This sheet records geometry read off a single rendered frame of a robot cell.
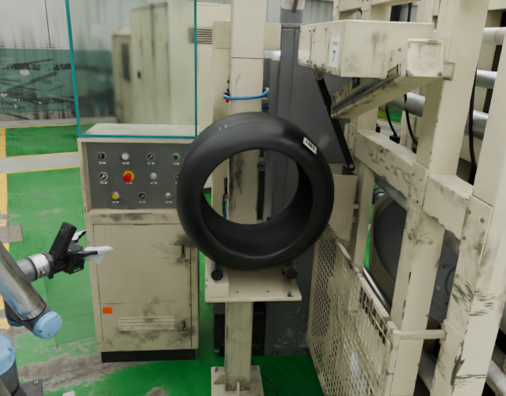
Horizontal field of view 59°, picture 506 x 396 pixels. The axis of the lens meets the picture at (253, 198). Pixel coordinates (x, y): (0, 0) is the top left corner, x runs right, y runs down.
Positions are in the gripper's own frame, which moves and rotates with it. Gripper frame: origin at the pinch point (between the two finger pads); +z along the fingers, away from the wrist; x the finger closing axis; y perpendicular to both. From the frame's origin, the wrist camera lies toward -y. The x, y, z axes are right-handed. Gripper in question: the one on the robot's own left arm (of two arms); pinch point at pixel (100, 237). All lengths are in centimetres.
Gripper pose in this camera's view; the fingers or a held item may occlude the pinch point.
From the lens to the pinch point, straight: 163.7
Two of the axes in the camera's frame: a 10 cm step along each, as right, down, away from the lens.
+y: -1.4, 9.0, 4.0
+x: 7.9, 3.5, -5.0
